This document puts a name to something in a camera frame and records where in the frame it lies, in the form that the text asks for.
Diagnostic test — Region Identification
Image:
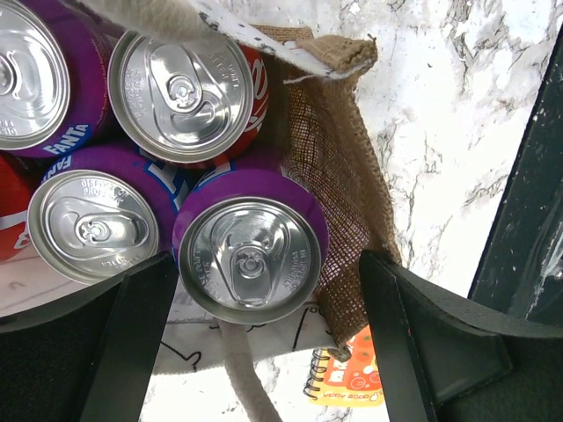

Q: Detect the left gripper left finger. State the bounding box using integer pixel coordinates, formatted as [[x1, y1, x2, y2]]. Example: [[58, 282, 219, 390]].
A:
[[1, 252, 179, 421]]

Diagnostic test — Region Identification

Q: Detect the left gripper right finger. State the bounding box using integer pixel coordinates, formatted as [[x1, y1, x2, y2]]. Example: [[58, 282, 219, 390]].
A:
[[359, 251, 562, 421]]

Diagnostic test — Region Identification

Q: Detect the purple Fanta can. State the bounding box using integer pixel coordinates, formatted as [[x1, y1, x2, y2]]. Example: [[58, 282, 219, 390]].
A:
[[27, 141, 200, 285]]

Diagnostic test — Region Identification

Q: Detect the red soda can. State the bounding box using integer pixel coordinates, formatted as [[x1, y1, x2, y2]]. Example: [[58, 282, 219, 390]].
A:
[[1, 151, 41, 262]]

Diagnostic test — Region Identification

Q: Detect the canvas tote bag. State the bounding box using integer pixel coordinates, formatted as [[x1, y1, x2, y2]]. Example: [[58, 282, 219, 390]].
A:
[[0, 0, 404, 422]]

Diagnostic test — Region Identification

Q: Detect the orange spiral notebook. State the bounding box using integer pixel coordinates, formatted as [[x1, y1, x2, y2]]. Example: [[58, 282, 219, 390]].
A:
[[303, 326, 384, 408]]

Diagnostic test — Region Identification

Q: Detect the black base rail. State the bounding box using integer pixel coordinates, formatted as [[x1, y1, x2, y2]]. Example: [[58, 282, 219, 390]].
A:
[[468, 40, 562, 326]]

